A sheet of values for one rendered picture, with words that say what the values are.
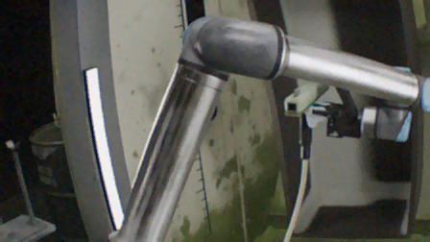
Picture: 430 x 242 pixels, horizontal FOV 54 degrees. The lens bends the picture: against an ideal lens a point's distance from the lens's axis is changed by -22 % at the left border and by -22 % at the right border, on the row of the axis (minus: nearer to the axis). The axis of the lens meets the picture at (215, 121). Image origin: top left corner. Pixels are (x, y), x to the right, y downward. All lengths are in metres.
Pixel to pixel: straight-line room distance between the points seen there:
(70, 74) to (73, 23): 0.20
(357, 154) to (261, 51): 1.31
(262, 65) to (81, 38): 0.94
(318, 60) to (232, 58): 0.18
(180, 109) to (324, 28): 1.04
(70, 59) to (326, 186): 1.30
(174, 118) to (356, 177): 1.33
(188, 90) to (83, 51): 0.78
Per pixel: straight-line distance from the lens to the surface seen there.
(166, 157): 1.11
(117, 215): 1.94
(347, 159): 2.25
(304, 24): 2.04
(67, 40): 1.83
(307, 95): 1.43
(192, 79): 1.09
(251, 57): 0.98
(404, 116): 1.41
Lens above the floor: 1.46
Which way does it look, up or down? 14 degrees down
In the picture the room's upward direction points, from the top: 7 degrees counter-clockwise
